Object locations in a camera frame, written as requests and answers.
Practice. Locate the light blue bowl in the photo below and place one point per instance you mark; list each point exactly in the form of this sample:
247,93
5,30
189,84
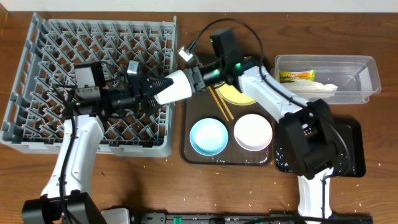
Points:
209,137

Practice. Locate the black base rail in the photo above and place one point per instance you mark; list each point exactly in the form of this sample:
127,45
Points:
248,218

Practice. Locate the white napkin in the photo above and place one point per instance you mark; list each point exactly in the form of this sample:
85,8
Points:
311,87

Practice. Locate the dark brown serving tray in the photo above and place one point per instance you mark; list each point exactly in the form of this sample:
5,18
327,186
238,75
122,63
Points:
202,106

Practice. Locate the right wooden chopstick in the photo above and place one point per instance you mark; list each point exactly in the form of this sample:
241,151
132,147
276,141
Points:
224,105

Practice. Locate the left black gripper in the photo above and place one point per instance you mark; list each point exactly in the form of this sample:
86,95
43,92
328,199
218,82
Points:
140,92

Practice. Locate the white paper cup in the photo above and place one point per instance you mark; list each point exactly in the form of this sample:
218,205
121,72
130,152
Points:
179,90

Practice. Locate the white bowl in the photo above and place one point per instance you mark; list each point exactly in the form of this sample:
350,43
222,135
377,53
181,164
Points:
253,132

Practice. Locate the rice and food scraps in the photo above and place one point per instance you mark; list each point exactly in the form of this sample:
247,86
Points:
355,168

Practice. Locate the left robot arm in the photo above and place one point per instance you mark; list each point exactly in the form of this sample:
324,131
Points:
66,197

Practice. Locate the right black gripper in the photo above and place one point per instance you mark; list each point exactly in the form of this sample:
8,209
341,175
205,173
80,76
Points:
197,84

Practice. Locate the green yellow snack wrapper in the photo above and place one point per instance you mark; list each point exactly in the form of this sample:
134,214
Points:
285,76

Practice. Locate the clear plastic waste bin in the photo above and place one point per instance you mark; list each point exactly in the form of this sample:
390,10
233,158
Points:
355,77

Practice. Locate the wooden chopstick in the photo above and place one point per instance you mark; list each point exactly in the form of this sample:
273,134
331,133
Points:
218,103
224,105

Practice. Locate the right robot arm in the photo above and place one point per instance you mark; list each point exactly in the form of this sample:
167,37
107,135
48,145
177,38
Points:
311,143

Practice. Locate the black waste tray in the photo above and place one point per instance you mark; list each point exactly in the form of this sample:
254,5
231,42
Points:
350,130

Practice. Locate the yellow plastic plate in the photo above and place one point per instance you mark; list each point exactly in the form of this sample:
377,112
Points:
230,94

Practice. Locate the grey plastic dishwasher rack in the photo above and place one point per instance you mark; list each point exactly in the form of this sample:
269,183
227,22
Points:
33,121

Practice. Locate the left wooden chopstick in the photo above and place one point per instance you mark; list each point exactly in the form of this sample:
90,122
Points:
218,103

